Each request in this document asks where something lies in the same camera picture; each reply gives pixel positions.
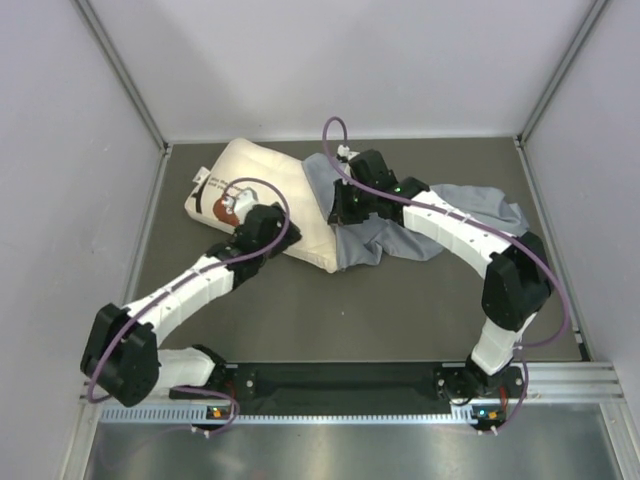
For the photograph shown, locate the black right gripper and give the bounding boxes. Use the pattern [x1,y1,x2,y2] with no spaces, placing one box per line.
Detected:
[328,178,377,226]

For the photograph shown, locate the grey fabric pillowcase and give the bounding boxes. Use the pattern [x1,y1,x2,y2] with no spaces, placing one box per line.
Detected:
[302,153,529,270]

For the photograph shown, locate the cream bear print pillow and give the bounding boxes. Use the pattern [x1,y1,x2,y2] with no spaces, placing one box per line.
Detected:
[184,138,338,273]

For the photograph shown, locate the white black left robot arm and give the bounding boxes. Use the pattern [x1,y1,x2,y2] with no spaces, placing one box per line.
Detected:
[80,204,301,407]

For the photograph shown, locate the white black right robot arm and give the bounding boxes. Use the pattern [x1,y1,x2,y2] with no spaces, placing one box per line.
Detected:
[328,177,553,398]

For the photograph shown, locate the white pillow care tag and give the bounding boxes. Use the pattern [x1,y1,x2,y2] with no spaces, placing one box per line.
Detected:
[193,167,210,183]

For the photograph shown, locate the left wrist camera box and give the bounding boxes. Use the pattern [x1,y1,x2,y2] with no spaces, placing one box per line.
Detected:
[222,188,258,221]

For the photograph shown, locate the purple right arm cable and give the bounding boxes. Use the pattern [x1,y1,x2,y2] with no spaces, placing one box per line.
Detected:
[322,117,572,435]

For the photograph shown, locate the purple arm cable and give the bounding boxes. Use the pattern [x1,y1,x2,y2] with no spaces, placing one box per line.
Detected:
[322,117,572,435]
[84,178,292,435]

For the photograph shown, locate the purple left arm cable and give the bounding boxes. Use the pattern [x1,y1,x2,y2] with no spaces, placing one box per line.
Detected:
[84,178,292,435]

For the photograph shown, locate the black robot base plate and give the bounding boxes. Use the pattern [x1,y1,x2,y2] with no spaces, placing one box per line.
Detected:
[209,362,524,400]

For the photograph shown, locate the slotted grey cable duct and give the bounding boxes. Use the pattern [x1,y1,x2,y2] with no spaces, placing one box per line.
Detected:
[100,402,506,426]

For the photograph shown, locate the aluminium front frame rail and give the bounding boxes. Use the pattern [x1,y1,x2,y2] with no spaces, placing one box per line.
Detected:
[79,362,626,404]

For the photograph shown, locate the left rear aluminium post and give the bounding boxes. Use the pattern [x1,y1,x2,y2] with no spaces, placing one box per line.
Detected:
[71,0,169,152]

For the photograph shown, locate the aluminium post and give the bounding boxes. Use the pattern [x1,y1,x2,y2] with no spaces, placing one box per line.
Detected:
[514,0,611,148]
[71,0,169,152]

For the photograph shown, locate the right rear aluminium post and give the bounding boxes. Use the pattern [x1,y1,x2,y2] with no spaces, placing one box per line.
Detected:
[514,0,611,148]

